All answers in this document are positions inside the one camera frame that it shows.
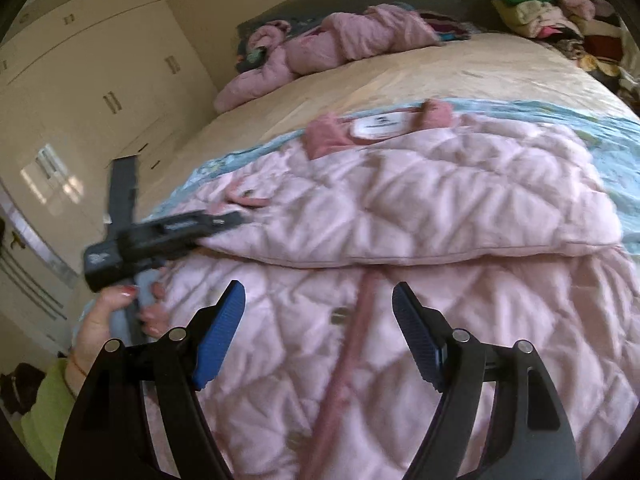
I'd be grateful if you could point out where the person's left forearm green sleeve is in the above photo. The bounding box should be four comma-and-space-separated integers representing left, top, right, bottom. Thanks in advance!
20, 355, 91, 479

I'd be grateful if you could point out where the pink quilted jacket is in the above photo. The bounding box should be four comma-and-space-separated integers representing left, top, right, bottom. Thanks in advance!
142, 100, 640, 480

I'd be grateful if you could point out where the dark teal cloth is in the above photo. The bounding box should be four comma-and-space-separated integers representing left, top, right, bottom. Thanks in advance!
235, 42, 268, 73

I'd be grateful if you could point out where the multicoloured cloth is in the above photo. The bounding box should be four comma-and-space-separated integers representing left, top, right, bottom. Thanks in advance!
417, 9, 473, 42

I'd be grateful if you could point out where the dark bag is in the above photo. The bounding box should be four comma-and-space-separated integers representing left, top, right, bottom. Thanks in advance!
0, 362, 48, 417

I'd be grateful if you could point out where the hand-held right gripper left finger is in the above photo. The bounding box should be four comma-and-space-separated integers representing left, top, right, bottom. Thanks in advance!
56, 280, 246, 480

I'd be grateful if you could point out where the white door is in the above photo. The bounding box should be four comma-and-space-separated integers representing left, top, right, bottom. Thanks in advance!
0, 180, 78, 358

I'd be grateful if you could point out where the cream built-in wardrobe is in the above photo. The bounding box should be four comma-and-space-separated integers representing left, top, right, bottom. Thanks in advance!
0, 0, 223, 216

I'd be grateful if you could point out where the bed with beige sheet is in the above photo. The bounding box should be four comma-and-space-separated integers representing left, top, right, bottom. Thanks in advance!
120, 29, 638, 216

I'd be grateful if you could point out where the pile of folded clothes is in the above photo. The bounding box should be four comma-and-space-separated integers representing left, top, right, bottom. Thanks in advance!
491, 0, 640, 108

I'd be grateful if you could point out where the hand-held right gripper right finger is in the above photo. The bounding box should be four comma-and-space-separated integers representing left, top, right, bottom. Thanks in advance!
391, 281, 584, 480

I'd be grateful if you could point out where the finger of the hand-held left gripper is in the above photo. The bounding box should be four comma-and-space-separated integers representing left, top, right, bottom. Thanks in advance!
147, 211, 246, 239

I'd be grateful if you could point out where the person's left hand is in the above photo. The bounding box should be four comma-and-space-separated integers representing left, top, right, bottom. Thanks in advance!
74, 282, 171, 392

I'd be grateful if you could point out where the crumpled pink puffer jacket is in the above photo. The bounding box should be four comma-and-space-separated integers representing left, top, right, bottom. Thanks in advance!
214, 4, 446, 115

